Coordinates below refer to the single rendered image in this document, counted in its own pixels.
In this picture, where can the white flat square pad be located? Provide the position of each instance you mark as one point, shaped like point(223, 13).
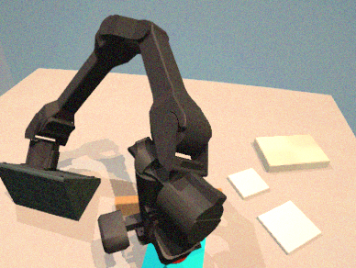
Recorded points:
point(289, 226)

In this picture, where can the pale yellow flat block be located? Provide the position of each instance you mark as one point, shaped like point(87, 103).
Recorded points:
point(291, 152)

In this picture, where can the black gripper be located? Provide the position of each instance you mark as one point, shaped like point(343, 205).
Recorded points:
point(114, 229)

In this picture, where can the white flat square block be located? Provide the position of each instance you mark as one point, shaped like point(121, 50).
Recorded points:
point(248, 183)

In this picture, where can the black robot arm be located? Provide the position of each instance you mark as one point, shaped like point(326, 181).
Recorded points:
point(191, 206)

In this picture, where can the tan wooden bar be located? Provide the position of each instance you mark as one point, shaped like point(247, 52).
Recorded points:
point(129, 205)

